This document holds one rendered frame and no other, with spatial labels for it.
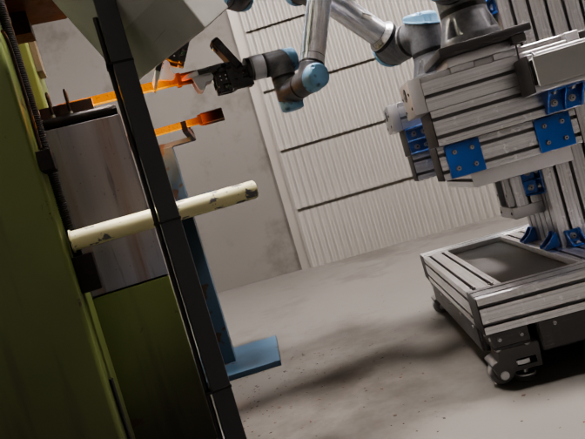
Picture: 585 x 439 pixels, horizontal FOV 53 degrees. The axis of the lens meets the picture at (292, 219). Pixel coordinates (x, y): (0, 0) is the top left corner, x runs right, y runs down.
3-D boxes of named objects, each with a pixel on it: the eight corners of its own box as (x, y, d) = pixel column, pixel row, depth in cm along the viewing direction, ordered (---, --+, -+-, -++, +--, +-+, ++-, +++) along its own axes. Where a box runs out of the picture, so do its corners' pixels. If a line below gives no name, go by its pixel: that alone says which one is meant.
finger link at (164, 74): (171, 91, 170) (178, 62, 172) (151, 84, 169) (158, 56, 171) (171, 94, 173) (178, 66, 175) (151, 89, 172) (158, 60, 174)
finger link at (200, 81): (187, 92, 172) (217, 85, 175) (181, 73, 172) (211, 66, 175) (185, 95, 175) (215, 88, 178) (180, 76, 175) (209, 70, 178)
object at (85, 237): (256, 199, 146) (251, 179, 145) (260, 199, 140) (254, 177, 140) (76, 252, 134) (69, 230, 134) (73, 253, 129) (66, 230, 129)
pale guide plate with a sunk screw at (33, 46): (47, 77, 198) (32, 28, 197) (43, 70, 189) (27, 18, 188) (41, 78, 197) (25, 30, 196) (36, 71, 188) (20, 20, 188)
